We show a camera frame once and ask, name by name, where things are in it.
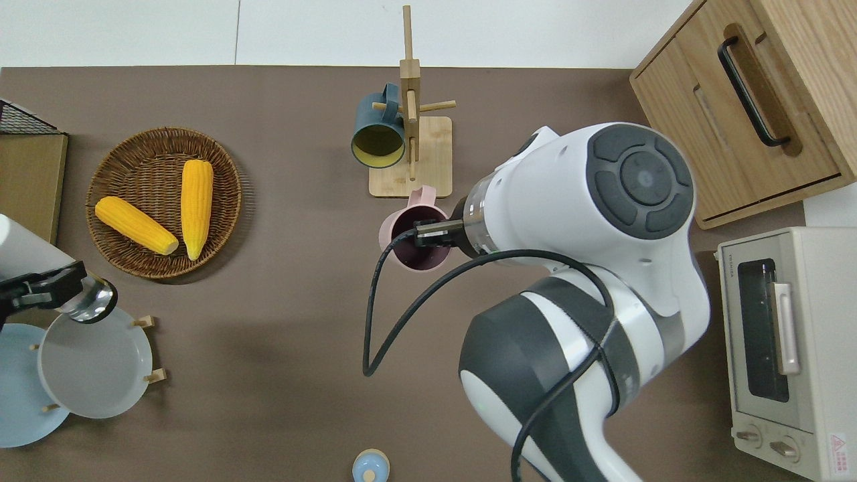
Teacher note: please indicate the silver oven knob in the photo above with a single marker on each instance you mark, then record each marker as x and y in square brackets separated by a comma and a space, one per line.
[783, 448]
[750, 437]

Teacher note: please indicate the pink mug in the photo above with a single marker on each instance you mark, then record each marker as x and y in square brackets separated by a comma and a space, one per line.
[395, 224]

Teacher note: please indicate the white toaster oven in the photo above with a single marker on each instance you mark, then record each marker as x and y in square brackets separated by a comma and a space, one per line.
[823, 301]

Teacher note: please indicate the yellow corn cob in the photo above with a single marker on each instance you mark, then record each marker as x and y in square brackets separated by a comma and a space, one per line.
[134, 224]
[197, 207]

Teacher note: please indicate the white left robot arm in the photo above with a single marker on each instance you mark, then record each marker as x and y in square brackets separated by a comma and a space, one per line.
[20, 248]

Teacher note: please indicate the wooden plate rack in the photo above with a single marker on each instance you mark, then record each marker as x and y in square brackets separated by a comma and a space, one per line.
[155, 376]

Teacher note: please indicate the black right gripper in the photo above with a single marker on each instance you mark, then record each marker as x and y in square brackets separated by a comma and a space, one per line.
[458, 215]

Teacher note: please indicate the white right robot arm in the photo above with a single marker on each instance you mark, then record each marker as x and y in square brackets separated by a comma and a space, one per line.
[602, 214]

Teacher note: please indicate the dark blue mug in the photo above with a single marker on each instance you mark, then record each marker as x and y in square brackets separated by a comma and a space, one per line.
[378, 144]

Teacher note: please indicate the wooden mug tree rack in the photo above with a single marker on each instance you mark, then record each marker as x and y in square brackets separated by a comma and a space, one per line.
[428, 161]

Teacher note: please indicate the brown table mat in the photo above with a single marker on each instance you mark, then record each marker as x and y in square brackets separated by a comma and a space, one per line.
[268, 368]

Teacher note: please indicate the light wooden cabinet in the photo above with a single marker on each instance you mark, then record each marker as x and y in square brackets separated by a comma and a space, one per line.
[756, 181]

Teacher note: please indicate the grey plate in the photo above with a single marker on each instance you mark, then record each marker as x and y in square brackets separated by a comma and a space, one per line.
[94, 368]

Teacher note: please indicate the small blue round bell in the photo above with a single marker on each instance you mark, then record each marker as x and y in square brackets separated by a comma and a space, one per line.
[370, 465]

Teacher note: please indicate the brown wicker basket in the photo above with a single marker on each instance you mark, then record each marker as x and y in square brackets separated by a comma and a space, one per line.
[147, 174]

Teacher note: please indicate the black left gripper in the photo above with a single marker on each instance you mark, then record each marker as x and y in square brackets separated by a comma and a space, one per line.
[23, 294]

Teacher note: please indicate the light blue plate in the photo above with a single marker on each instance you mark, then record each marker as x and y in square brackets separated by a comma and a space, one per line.
[17, 388]

